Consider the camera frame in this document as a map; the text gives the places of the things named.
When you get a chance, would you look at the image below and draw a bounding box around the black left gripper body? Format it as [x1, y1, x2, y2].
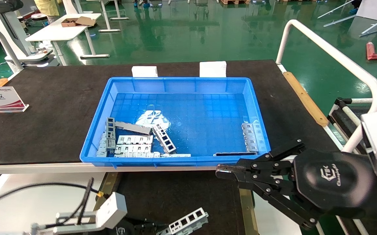
[115, 218, 143, 235]

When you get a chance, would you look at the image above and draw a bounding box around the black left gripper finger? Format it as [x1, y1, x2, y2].
[136, 222, 168, 231]

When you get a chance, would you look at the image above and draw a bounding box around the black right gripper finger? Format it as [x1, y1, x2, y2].
[218, 173, 319, 229]
[216, 139, 306, 174]

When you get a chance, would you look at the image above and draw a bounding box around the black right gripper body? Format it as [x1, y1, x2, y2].
[292, 149, 376, 219]

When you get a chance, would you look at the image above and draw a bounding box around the silver metal bracket with square holes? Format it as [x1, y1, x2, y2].
[156, 208, 209, 235]

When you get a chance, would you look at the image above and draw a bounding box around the long flat grey metal part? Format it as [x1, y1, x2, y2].
[115, 121, 152, 135]

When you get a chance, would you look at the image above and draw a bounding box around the thin silver metal strip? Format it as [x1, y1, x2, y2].
[114, 152, 160, 158]

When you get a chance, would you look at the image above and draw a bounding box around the long wooden edge strip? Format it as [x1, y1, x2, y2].
[283, 72, 329, 127]

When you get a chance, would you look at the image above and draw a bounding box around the black cart with white tubes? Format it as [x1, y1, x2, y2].
[327, 97, 377, 157]

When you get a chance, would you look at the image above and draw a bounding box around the flat slotted silver plate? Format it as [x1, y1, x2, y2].
[115, 144, 152, 154]
[117, 135, 153, 145]

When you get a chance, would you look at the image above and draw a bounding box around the blue plastic bin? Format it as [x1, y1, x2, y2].
[80, 77, 271, 168]

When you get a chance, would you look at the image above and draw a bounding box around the white foam block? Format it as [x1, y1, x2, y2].
[132, 66, 158, 78]
[199, 61, 227, 78]

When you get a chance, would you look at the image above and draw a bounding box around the white tubular railing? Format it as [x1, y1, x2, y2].
[276, 20, 377, 152]

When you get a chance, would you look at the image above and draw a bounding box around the white metal bar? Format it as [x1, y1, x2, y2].
[324, 0, 358, 21]
[323, 15, 352, 27]

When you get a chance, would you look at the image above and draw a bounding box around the white board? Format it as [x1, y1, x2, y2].
[356, 0, 377, 22]

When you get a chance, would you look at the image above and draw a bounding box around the white work table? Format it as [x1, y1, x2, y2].
[25, 13, 111, 66]

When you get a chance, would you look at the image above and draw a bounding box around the open cardboard box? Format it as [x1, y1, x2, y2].
[61, 16, 97, 27]

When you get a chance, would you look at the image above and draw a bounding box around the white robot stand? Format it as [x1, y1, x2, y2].
[0, 0, 53, 67]

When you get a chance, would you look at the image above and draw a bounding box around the person in yellow clothing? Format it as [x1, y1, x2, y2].
[34, 0, 60, 17]

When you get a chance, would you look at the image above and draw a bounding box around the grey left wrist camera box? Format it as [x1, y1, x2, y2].
[96, 192, 128, 229]

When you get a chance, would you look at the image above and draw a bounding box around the slotted silver bracket by wall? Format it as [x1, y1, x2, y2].
[242, 122, 261, 152]

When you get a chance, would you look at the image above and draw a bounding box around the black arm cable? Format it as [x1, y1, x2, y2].
[0, 177, 105, 227]

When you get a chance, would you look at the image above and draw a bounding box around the small silver bracket leaning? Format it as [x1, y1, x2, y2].
[97, 132, 109, 158]

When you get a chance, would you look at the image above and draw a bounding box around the silver bracket with blue-showing holes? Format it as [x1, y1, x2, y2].
[152, 124, 177, 154]

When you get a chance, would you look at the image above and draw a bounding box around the upright silver metal bracket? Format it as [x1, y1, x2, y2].
[106, 117, 117, 154]

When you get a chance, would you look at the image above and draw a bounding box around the white table frame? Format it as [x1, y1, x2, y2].
[86, 0, 129, 32]

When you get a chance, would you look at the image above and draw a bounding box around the white arched rail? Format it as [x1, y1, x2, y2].
[0, 27, 24, 73]

